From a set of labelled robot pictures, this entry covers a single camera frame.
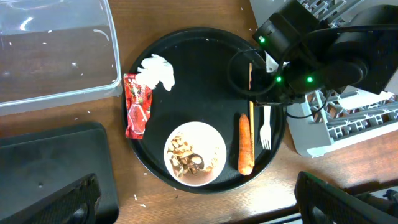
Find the black rectangular tray bin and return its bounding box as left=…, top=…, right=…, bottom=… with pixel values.
left=1, top=122, right=119, bottom=223

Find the round black serving tray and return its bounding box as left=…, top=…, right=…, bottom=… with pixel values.
left=129, top=28, right=286, bottom=194

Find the grey dishwasher rack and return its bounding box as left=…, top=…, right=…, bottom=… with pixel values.
left=250, top=0, right=397, bottom=157

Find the white tissue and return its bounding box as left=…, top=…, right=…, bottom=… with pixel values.
left=135, top=54, right=175, bottom=91

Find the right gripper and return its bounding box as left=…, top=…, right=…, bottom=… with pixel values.
left=252, top=1, right=323, bottom=105

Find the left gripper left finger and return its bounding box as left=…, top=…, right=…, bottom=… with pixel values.
left=1, top=173, right=101, bottom=224

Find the clear plastic bin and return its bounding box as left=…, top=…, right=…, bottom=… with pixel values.
left=1, top=0, right=122, bottom=115

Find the red snack wrapper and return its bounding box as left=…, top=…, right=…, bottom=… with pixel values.
left=123, top=73, right=152, bottom=139

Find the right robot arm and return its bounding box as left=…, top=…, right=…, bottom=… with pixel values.
left=252, top=1, right=397, bottom=105

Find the orange carrot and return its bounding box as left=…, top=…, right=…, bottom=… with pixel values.
left=238, top=114, right=254, bottom=175

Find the white plastic fork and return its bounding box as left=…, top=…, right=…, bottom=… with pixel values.
left=260, top=106, right=272, bottom=150

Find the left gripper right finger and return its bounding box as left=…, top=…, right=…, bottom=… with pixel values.
left=294, top=172, right=397, bottom=224

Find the white bowl with food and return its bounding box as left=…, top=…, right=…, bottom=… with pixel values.
left=164, top=121, right=227, bottom=187

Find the wooden chopstick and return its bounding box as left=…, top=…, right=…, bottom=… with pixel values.
left=248, top=63, right=255, bottom=167

